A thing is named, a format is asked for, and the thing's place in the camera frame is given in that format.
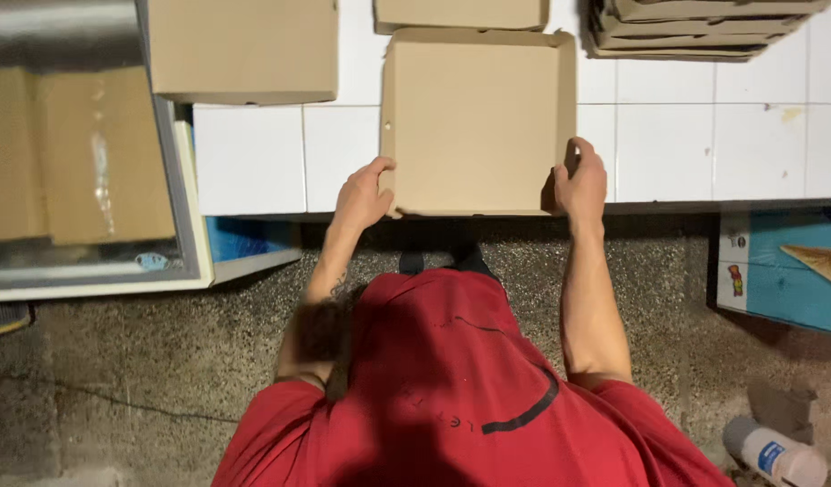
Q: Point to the person's right hand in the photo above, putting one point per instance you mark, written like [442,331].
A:
[583,185]

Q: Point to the person's left hand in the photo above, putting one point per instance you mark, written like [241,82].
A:
[358,201]

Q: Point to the brown cardboard pizza box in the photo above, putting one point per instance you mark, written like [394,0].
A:
[478,122]

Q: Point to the person's black shoe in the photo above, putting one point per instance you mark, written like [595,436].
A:
[473,258]
[411,262]

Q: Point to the closed brown cardboard box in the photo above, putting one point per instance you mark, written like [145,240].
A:
[243,49]

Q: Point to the stack of folded cardboard boxes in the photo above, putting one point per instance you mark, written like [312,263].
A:
[692,28]

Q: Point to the flat brown cardboard box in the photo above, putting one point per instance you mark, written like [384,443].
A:
[460,13]

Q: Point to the person's red t-shirt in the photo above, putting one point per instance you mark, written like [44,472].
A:
[456,392]

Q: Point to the blue ice cream freezer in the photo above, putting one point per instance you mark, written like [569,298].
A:
[787,270]

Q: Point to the glass-top chest freezer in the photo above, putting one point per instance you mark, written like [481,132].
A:
[84,149]

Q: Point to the white plastic bottle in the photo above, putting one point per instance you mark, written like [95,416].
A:
[774,453]

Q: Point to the dark floor mat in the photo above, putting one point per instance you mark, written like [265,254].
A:
[4,316]

